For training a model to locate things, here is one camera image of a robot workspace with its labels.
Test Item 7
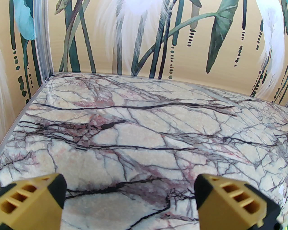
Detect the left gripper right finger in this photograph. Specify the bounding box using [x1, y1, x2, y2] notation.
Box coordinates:
[194, 174, 282, 230]

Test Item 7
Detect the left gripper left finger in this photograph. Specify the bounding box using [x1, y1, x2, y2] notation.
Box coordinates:
[0, 173, 67, 230]

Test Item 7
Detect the aluminium frame post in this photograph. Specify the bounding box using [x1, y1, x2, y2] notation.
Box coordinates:
[33, 0, 55, 87]

